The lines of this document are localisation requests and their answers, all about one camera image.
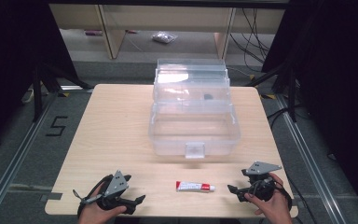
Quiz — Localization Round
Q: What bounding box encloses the white cable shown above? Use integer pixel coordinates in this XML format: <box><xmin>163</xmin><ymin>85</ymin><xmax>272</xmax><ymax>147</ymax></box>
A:
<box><xmin>21</xmin><ymin>88</ymin><xmax>35</xmax><ymax>105</ymax></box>

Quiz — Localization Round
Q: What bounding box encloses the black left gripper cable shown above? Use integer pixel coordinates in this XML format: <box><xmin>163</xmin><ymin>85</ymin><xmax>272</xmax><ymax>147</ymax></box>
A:
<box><xmin>72</xmin><ymin>174</ymin><xmax>115</xmax><ymax>219</ymax></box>

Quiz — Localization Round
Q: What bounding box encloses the bundle of black cables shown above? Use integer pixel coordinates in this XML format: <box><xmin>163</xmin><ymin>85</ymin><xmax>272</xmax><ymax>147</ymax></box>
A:
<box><xmin>228</xmin><ymin>7</ymin><xmax>272</xmax><ymax>64</ymax></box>

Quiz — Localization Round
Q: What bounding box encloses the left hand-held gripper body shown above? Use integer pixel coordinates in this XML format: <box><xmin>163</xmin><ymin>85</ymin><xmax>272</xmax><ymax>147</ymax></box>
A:
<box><xmin>96</xmin><ymin>170</ymin><xmax>134</xmax><ymax>216</ymax></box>

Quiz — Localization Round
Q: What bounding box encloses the aluminium floor rail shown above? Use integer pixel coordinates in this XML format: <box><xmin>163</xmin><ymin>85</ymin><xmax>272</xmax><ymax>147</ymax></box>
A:
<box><xmin>0</xmin><ymin>92</ymin><xmax>61</xmax><ymax>224</ymax></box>
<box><xmin>275</xmin><ymin>93</ymin><xmax>347</xmax><ymax>224</ymax></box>

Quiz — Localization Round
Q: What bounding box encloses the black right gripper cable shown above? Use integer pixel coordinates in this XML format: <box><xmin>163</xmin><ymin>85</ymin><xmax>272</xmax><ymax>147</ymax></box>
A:
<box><xmin>273</xmin><ymin>176</ymin><xmax>312</xmax><ymax>224</ymax></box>

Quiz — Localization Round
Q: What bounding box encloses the black floor cable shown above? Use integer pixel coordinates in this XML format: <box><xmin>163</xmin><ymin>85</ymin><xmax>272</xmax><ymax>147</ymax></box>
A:
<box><xmin>266</xmin><ymin>105</ymin><xmax>306</xmax><ymax>129</ymax></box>

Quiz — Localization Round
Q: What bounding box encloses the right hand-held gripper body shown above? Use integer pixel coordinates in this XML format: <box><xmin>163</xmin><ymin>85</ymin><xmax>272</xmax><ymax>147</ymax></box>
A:
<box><xmin>245</xmin><ymin>161</ymin><xmax>283</xmax><ymax>203</ymax></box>

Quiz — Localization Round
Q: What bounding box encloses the clear plastic bag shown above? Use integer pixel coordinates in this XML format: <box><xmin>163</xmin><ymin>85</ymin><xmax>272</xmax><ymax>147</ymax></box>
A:
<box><xmin>151</xmin><ymin>31</ymin><xmax>179</xmax><ymax>45</ymax></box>

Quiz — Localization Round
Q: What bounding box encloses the clear plastic storage box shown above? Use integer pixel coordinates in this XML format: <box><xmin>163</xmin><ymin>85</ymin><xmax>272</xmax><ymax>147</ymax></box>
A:
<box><xmin>147</xmin><ymin>58</ymin><xmax>242</xmax><ymax>160</ymax></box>

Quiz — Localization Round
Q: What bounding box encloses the person's left hand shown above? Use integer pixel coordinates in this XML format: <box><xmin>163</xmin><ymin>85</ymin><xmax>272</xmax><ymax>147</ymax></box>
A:
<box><xmin>77</xmin><ymin>192</ymin><xmax>127</xmax><ymax>224</ymax></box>

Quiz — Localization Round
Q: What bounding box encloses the person's right hand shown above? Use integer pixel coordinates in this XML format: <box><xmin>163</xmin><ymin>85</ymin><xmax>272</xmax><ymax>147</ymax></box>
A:
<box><xmin>244</xmin><ymin>173</ymin><xmax>294</xmax><ymax>224</ymax></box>

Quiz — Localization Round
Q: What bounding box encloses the black metal stand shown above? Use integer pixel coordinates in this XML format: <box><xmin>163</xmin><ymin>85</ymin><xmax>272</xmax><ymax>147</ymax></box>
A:
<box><xmin>244</xmin><ymin>61</ymin><xmax>298</xmax><ymax>123</ymax></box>
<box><xmin>32</xmin><ymin>61</ymin><xmax>95</xmax><ymax>123</ymax></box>

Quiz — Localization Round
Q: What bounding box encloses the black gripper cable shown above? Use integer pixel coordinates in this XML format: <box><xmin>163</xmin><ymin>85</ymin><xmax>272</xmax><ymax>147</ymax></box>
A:
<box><xmin>273</xmin><ymin>176</ymin><xmax>312</xmax><ymax>224</ymax></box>
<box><xmin>72</xmin><ymin>174</ymin><xmax>115</xmax><ymax>219</ymax></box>

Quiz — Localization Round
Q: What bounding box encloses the red and white tube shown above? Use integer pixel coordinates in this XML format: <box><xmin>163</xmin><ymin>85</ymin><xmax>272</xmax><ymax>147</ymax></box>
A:
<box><xmin>175</xmin><ymin>180</ymin><xmax>216</xmax><ymax>193</ymax></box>

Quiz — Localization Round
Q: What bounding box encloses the white shelf unit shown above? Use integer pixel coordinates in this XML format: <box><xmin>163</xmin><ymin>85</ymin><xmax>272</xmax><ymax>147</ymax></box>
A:
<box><xmin>48</xmin><ymin>3</ymin><xmax>285</xmax><ymax>61</ymax></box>

